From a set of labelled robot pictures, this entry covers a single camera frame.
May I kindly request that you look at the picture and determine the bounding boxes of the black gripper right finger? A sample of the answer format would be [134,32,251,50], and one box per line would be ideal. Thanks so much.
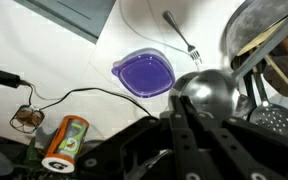
[180,96,278,180]

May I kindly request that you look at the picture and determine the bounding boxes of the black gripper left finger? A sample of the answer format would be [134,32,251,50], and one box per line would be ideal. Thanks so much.
[170,96,202,180]

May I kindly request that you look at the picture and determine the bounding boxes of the metallic soup ladle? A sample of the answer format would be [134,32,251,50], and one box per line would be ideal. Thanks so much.
[168,16,288,121]

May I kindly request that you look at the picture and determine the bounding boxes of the metal utensil bucket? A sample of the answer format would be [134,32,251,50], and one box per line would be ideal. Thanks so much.
[221,0,288,70]

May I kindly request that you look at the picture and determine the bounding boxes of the black slotted spatula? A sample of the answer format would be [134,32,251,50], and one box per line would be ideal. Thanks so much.
[249,69,288,136]

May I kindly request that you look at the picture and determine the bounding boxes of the purple lidded plastic container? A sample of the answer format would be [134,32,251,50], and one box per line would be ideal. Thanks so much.
[111,48,175,98]

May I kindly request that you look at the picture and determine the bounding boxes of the silver fork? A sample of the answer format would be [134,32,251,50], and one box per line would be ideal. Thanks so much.
[162,10,201,62]

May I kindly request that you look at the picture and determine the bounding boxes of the orange Gatorade powder canister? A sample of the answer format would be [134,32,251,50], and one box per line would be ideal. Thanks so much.
[41,115,89,173]

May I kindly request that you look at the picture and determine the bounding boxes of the eyeglasses on counter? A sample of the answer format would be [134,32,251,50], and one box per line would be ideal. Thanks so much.
[9,105,45,134]

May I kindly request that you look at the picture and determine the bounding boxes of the black power adapter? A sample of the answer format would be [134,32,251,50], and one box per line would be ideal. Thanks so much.
[0,70,21,88]

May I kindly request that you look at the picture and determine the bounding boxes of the black cable on counter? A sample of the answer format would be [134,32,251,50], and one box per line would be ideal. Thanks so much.
[18,79,153,118]

